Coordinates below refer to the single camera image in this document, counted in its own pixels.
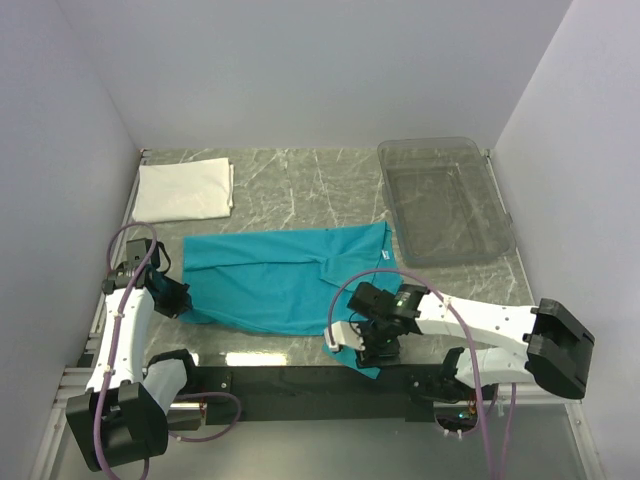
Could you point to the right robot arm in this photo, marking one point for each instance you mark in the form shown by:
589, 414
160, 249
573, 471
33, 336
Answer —
543, 344

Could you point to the teal t shirt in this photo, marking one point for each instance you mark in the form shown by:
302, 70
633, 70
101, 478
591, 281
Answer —
285, 282

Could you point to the clear plastic bin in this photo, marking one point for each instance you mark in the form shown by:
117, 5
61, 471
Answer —
445, 207

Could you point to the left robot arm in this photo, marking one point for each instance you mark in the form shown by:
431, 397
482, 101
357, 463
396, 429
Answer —
121, 417

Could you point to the folded white t shirt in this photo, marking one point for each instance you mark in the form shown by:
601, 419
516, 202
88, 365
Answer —
199, 190

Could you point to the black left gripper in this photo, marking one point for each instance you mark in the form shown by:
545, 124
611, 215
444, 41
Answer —
181, 301

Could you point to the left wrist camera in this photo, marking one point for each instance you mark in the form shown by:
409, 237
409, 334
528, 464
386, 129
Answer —
136, 250

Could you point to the aluminium rail frame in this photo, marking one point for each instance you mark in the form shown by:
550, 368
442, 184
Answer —
74, 380

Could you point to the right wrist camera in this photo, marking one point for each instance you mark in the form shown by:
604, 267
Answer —
343, 334

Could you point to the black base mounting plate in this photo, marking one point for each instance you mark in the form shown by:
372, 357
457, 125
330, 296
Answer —
309, 393

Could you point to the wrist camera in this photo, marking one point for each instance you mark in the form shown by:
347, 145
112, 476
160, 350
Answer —
136, 250
343, 334

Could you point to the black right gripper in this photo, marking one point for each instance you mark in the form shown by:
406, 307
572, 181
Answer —
371, 356

